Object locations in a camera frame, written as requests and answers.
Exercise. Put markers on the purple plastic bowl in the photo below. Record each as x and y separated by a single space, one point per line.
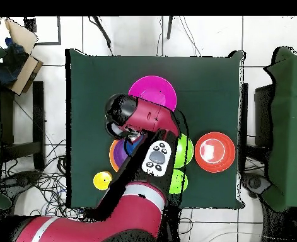
119 153

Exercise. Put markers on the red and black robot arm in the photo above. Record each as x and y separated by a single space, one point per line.
138 214

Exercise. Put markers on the large green plastic bowl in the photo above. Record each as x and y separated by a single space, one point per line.
184 151

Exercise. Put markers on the orange-yellow plastic cup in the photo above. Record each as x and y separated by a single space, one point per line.
101 181

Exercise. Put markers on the pink plastic bowl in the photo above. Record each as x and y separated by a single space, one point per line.
153 87

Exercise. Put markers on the small green plastic bowl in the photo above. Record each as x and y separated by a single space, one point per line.
179 182

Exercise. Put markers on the dark green tablecloth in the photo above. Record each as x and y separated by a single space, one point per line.
100 75

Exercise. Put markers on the red plastic bowl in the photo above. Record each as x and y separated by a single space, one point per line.
215 163

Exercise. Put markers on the black tripod leg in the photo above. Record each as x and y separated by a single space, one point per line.
102 31
170 27

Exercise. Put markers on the black chair base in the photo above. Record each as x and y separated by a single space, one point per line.
22 180
255 182

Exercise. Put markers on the dark blue cloth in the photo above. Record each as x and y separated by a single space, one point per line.
10 65

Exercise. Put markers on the cardboard box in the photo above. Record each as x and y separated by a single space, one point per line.
22 35

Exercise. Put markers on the black stool frame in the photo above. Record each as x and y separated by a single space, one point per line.
38 113

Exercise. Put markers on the black metal frame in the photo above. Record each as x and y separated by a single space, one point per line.
31 25

